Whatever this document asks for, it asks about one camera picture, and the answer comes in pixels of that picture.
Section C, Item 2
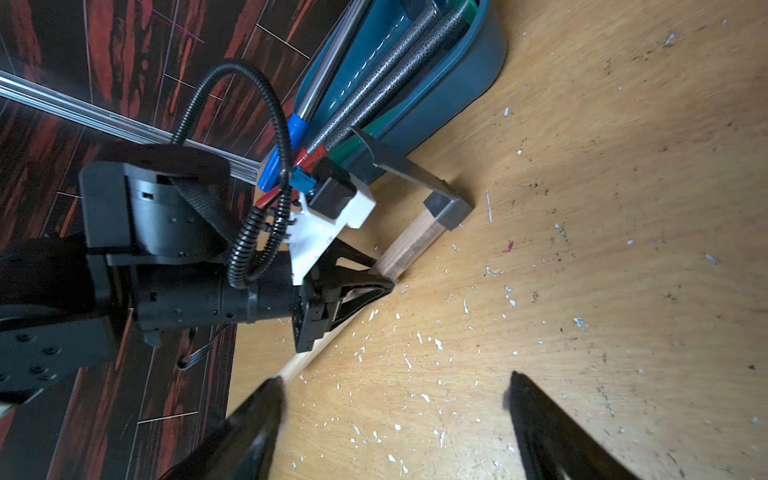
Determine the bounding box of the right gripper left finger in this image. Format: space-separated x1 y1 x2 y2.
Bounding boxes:
162 376 285 479

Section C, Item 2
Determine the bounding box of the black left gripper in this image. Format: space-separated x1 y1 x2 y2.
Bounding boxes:
79 143 395 353

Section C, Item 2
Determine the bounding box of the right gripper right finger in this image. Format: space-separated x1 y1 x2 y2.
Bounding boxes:
506 371 636 479

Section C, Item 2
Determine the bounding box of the chrome hoe blue grip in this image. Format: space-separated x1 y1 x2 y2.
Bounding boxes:
287 0 371 161

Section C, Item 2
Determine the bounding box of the grey hoe red grip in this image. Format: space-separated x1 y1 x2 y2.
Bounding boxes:
296 1 477 170
254 0 445 211

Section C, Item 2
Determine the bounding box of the green handle red tip hoe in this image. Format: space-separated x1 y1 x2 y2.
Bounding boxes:
326 0 481 169

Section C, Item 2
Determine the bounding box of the wooden handle hammer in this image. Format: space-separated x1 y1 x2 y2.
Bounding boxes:
278 128 472 382

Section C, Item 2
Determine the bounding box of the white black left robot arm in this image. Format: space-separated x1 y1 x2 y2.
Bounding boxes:
1 143 394 408

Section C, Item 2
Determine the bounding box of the teal plastic storage box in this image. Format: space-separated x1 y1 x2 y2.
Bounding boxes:
298 1 507 184

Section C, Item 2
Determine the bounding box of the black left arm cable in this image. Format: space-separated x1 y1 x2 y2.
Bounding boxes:
169 58 295 290

